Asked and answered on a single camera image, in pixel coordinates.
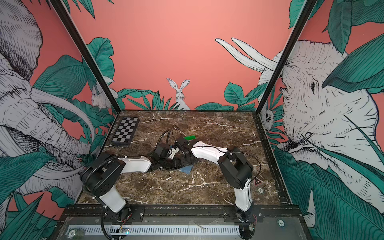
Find black front mounting rail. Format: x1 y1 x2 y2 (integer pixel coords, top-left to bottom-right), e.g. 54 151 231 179
59 204 303 223

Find right black frame post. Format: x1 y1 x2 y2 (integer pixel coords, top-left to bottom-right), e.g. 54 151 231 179
256 0 317 116

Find white slotted cable duct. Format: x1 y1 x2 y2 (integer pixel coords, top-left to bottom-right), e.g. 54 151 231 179
66 225 240 238

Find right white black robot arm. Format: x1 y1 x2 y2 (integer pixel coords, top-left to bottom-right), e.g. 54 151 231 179
172 137 254 213

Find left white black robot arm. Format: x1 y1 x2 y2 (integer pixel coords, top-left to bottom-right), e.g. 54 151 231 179
81 143 182 215

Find left black frame post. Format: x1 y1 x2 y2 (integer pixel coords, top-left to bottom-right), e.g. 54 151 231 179
50 0 121 114

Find black frame post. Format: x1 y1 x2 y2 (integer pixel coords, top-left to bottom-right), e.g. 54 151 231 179
256 0 317 116
50 0 121 114

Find small triangle warning sticker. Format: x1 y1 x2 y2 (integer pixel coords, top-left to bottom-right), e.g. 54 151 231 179
254 178 263 186

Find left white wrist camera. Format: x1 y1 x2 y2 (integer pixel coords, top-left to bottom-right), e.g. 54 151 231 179
168 146 179 159

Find green card tray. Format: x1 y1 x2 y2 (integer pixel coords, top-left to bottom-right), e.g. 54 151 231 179
184 135 196 141

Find blue card holder wallet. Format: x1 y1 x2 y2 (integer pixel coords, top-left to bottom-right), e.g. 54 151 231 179
179 165 194 175

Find black white checkerboard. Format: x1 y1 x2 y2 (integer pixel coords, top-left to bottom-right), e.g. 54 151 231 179
111 117 140 147

